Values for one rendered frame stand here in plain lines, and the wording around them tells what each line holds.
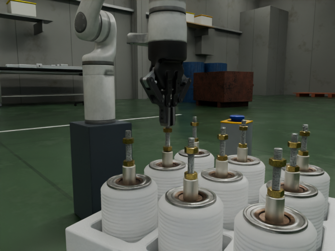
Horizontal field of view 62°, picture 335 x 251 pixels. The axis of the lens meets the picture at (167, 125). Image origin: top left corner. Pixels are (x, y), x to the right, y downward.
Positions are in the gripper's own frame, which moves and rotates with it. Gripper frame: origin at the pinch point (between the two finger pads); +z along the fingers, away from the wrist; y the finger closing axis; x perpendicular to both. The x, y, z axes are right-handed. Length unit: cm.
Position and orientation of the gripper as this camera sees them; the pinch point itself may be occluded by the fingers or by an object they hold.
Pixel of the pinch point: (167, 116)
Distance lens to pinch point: 55.8
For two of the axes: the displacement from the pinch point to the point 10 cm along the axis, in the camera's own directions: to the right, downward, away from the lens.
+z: 0.0, 9.9, 1.5
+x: -7.4, -1.0, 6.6
